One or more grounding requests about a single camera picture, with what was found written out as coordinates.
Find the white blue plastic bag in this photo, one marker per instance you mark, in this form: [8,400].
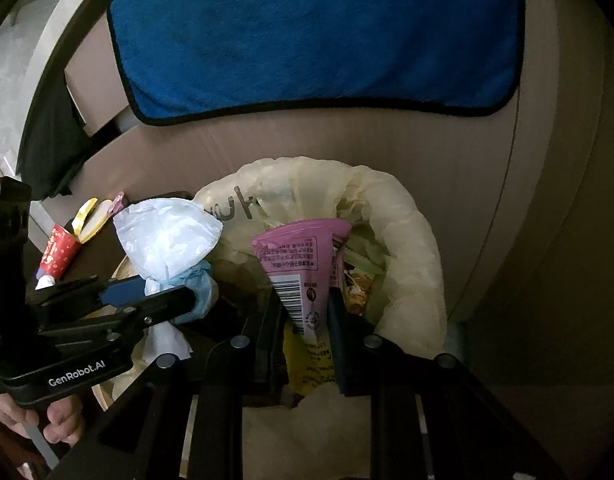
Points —
[162,235]

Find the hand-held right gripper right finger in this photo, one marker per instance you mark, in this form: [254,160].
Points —
[344,355]

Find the blue towel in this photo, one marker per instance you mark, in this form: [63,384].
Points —
[312,35]

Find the yellowish plastic bin liner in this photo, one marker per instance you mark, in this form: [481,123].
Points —
[407,240]

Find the person's left hand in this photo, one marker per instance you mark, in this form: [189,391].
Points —
[62,420]

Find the pink snack packet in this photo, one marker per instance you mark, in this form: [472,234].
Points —
[297,260]

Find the small pink wrapper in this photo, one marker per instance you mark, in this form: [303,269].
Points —
[117,203]

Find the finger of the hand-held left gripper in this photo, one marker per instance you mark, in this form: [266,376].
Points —
[162,305]
[122,292]

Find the yellow printed packet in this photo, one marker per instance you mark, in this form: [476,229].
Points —
[309,365]

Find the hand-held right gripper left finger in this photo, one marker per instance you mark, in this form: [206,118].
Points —
[267,345]

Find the yellow white wrapper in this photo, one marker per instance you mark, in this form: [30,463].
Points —
[89,220]

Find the red white tube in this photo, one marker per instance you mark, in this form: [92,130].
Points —
[57,255]

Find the black cloth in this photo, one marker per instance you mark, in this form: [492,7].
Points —
[57,150]

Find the white kitchen counter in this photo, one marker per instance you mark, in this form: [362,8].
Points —
[42,85]

